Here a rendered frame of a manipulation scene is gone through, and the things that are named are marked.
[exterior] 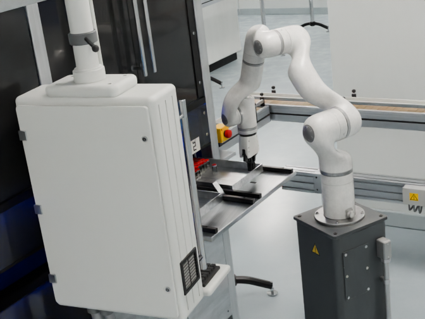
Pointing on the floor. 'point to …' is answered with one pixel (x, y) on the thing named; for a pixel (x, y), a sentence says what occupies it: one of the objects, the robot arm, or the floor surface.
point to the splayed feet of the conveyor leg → (257, 283)
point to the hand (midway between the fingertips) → (251, 166)
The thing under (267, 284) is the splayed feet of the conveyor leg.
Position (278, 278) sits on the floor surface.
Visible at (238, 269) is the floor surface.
